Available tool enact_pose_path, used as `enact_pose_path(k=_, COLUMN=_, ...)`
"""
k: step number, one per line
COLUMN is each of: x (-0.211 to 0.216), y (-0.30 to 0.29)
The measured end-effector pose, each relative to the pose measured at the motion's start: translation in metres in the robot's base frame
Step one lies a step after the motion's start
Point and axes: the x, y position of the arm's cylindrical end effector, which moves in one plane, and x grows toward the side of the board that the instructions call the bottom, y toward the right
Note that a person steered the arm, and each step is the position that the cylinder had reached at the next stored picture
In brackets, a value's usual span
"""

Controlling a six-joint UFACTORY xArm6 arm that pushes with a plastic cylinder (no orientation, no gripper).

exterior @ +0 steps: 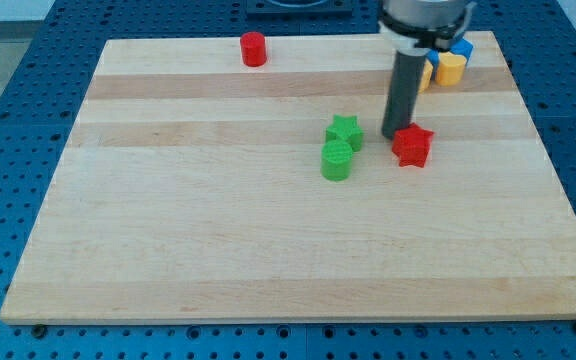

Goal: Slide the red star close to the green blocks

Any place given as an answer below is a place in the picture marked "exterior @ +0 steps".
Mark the yellow heart block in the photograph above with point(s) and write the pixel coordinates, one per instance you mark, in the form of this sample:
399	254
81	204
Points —
451	68

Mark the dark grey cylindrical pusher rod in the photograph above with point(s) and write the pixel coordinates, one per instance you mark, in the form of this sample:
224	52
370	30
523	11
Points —
406	77

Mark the green star block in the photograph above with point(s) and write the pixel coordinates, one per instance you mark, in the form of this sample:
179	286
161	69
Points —
345	128

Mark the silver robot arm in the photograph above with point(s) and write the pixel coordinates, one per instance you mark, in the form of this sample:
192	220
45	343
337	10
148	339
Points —
416	27

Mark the green cylinder block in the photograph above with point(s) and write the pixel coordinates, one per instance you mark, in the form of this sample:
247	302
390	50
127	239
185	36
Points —
336	160

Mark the blue block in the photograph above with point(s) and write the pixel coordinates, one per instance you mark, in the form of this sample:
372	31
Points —
463	47

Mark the red cylinder block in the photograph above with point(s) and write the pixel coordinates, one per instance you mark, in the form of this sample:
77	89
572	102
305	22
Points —
253	49

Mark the red star block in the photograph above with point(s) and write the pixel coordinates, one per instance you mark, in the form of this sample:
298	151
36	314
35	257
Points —
412	145

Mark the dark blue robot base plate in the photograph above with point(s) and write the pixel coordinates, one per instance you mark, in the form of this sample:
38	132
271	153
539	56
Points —
297	7

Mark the wooden board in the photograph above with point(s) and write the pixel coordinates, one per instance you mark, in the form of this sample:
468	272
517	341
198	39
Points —
189	191

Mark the yellow block behind rod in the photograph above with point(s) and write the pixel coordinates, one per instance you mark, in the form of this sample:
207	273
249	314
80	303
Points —
426	76

